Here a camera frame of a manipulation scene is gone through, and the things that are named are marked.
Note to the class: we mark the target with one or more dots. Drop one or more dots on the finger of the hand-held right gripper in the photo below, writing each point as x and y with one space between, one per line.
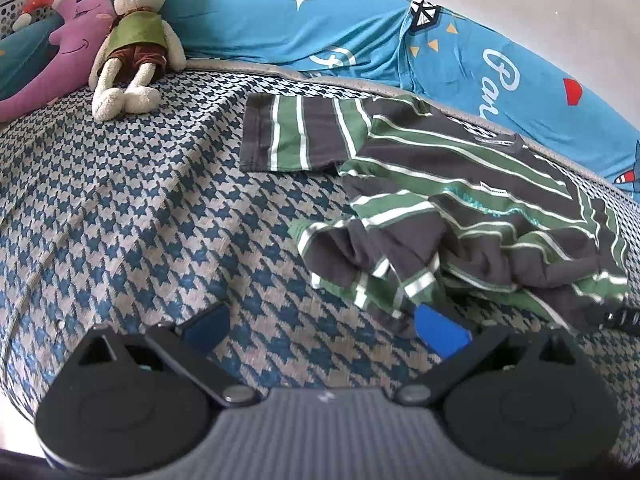
622 319

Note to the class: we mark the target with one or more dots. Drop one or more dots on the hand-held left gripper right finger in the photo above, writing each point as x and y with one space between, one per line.
440 327

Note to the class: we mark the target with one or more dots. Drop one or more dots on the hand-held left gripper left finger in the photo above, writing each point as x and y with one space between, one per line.
207 322

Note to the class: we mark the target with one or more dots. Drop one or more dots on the green grey striped T-shirt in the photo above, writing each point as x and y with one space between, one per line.
450 185

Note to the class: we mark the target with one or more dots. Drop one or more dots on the blue houndstooth mattress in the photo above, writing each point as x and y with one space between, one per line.
150 200

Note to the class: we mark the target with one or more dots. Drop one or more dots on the white rabbit plush toy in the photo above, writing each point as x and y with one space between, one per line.
135 35

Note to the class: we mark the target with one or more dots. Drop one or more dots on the purple moon plush pillow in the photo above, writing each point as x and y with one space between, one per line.
65 55

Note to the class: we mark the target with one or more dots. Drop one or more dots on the blue printed pillow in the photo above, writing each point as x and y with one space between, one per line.
350 25

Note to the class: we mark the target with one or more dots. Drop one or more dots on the teal pillow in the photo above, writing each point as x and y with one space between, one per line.
25 55

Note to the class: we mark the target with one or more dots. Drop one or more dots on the white perforated plastic basket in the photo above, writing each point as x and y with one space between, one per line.
10 7

